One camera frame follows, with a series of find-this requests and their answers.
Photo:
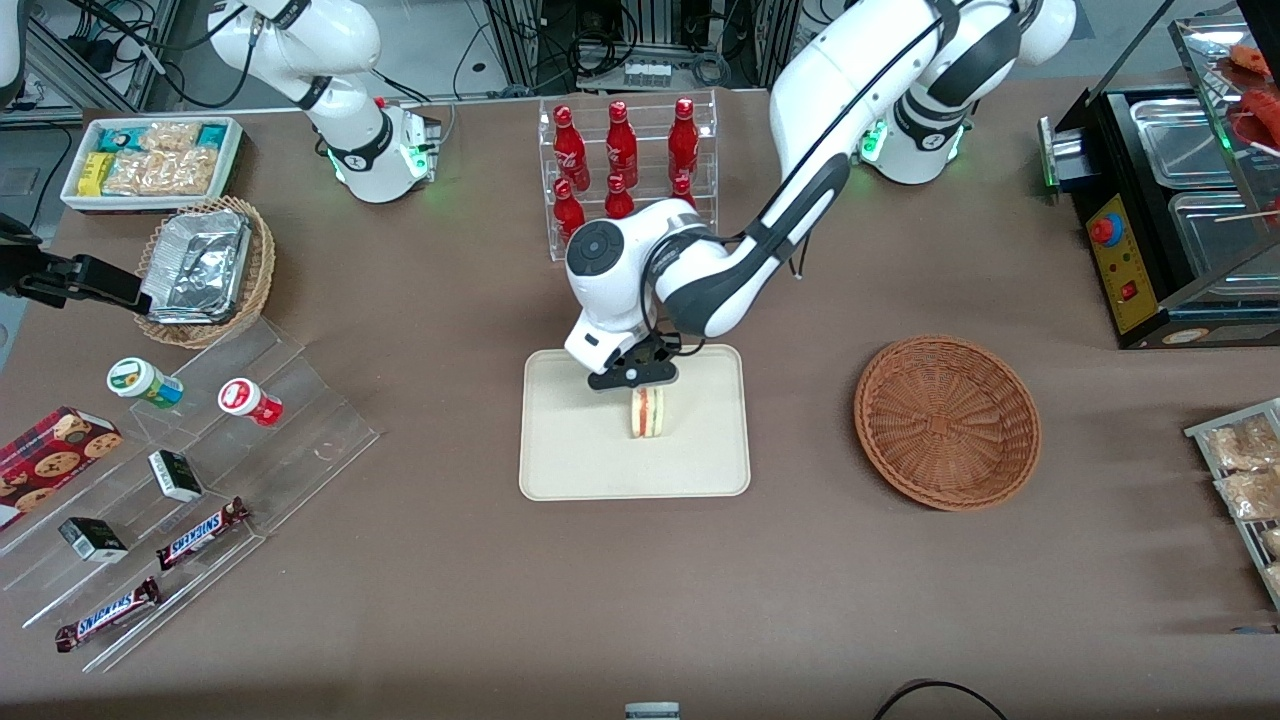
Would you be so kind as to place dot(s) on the clear bag of pastries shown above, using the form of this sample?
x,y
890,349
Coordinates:
x,y
1250,495
1272,542
1245,445

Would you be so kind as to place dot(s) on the aluminium frame rack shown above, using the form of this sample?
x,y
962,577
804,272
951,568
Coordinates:
x,y
90,55

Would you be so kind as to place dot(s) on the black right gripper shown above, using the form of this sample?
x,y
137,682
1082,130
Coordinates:
x,y
30,276

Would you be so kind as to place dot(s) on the green lid snack cup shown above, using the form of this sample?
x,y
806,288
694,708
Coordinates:
x,y
135,378

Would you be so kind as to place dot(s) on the steel food pan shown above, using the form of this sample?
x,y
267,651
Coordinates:
x,y
1215,235
1185,140

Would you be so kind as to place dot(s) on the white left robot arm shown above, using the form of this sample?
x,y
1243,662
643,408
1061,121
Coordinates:
x,y
820,90

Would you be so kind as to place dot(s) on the yellow snack pack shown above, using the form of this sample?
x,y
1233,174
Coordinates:
x,y
95,175

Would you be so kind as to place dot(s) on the clear acrylic bottle rack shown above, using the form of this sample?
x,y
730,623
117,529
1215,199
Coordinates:
x,y
650,120

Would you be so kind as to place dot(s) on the small clear cracker bag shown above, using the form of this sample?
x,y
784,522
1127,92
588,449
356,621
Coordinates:
x,y
170,137

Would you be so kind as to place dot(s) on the red emergency button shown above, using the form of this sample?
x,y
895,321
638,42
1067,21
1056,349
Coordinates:
x,y
1105,230

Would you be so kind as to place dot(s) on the white power strip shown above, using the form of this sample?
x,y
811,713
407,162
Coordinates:
x,y
648,74

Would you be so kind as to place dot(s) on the small black carton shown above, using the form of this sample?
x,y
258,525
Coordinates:
x,y
92,540
175,476

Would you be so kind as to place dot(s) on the round brown wicker basket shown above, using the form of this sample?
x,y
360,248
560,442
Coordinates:
x,y
945,425

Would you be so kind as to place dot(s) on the red cola bottle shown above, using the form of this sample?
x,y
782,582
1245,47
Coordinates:
x,y
570,150
619,200
621,145
683,140
682,188
567,210

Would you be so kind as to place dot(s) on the red lid snack cup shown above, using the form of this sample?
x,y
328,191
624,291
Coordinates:
x,y
245,398

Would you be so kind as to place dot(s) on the small grey box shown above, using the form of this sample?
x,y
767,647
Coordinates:
x,y
652,712

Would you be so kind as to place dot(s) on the tray of packaged snacks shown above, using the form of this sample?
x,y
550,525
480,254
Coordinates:
x,y
1200,432

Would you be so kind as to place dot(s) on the beige plastic tray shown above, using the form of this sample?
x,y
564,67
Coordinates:
x,y
580,445

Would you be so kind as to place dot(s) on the stacked aluminium foil trays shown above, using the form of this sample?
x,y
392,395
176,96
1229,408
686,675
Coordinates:
x,y
200,265

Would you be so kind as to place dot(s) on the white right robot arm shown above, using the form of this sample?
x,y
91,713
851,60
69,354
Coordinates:
x,y
360,150

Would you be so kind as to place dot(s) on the brown snickers bar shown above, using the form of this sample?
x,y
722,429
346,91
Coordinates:
x,y
108,615
200,535

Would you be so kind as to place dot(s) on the clear acrylic stepped display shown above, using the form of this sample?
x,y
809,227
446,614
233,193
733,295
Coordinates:
x,y
300,430

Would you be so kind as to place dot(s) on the large clear cracker bag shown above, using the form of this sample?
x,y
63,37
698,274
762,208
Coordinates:
x,y
165,172

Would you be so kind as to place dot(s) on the black hot food warmer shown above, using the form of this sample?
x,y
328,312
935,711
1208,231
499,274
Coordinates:
x,y
1110,150

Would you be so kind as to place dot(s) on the white plastic snack bin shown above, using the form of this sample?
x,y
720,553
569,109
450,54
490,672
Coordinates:
x,y
235,160

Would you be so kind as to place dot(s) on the red chocolate cookie box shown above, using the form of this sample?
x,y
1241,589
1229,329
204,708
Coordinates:
x,y
50,460

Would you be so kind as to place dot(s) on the tan wicker basket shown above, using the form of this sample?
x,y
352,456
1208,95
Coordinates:
x,y
262,270

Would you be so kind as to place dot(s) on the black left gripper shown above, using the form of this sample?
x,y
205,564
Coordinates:
x,y
661,353

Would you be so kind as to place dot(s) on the teal snack pack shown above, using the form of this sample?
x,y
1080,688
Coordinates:
x,y
118,138
213,135

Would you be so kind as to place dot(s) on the triangular sandwich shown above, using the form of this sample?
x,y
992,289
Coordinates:
x,y
647,415

